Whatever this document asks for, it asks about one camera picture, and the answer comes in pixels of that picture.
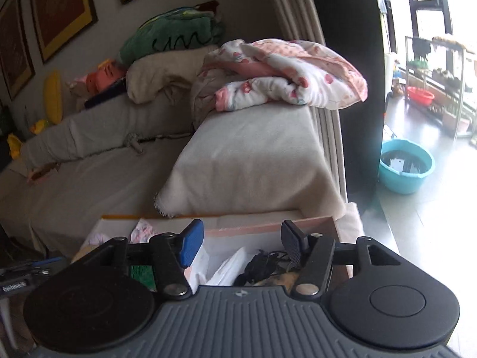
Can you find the small floral cloth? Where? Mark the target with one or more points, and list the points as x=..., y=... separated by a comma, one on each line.
x=143, y=231

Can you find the white cardboard box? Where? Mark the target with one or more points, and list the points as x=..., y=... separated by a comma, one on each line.
x=242, y=227

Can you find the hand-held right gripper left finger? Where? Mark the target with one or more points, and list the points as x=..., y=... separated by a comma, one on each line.
x=190, y=245

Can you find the white cloth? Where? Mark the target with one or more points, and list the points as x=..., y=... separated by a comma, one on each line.
x=223, y=266

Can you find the cream pillow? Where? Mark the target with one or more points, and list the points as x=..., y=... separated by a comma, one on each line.
x=160, y=74

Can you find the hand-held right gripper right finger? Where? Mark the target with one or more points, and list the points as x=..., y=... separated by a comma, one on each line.
x=293, y=241

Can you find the grey sofa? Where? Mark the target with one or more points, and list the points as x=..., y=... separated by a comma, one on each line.
x=93, y=182

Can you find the cream towel cover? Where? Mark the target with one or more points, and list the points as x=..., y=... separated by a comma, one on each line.
x=257, y=156

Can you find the red plastic basin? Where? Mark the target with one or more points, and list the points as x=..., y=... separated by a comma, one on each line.
x=420, y=95

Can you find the small yellow toy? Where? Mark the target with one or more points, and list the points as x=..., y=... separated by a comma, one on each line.
x=14, y=146

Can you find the dark door panel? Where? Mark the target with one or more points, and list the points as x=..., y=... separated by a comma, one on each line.
x=346, y=63

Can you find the yellow plush toy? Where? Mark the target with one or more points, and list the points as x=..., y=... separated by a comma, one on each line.
x=53, y=97

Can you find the metal plant rack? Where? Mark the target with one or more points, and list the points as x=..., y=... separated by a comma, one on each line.
x=443, y=82

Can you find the green plush pillow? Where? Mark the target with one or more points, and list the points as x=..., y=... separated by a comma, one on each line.
x=169, y=37

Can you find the blue plastic basin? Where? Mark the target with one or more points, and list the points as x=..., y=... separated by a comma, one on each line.
x=406, y=166

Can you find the dark blue book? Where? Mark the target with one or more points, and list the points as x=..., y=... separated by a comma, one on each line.
x=106, y=93

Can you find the pink floral blanket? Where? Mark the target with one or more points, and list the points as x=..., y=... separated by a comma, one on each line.
x=283, y=72

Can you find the orange plush toy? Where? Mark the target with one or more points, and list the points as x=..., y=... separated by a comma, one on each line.
x=106, y=74

